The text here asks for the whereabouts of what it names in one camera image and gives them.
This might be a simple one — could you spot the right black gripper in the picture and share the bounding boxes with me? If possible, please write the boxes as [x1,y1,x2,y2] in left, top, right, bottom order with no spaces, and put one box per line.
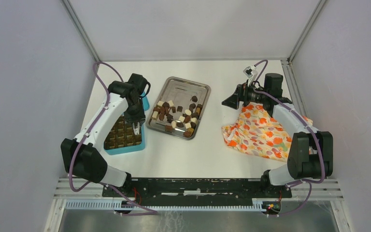
[222,79,269,110]

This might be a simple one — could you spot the metal serving tongs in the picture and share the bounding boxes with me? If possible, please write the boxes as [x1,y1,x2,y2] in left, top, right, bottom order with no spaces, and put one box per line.
[132,122,141,135]

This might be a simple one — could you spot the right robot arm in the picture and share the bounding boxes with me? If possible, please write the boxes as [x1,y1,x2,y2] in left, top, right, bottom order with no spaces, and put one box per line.
[221,73,333,197]

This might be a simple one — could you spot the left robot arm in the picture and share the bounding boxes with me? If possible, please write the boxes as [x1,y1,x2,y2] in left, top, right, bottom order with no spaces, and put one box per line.
[60,73,150,197]

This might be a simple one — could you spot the teal chocolate box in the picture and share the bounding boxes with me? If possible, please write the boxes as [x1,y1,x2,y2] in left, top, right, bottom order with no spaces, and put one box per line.
[103,116,146,155]

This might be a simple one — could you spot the teal box lid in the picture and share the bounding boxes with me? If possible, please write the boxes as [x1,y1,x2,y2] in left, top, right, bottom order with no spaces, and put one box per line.
[141,92,150,111]

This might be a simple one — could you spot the floral cloth bag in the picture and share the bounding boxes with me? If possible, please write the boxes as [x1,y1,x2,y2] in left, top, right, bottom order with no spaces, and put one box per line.
[221,103,314,160]

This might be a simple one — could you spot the silver metal tray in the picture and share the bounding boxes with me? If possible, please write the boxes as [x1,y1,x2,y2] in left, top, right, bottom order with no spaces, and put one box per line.
[146,77,211,125]

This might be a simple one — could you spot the pile of assorted chocolates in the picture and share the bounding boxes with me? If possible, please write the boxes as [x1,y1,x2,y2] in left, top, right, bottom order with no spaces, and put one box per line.
[147,94,204,140]

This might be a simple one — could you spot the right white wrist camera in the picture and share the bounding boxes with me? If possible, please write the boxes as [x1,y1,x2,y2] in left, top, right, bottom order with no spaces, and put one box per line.
[243,65,258,79]

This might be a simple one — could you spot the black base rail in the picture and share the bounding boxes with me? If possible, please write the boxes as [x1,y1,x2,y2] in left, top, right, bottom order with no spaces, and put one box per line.
[118,178,292,206]

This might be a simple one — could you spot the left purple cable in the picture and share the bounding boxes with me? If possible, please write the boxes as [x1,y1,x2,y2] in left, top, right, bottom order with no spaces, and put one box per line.
[68,61,158,216]

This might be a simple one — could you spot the white slotted cable duct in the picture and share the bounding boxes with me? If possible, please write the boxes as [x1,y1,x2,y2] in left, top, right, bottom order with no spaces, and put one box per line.
[64,198,270,213]

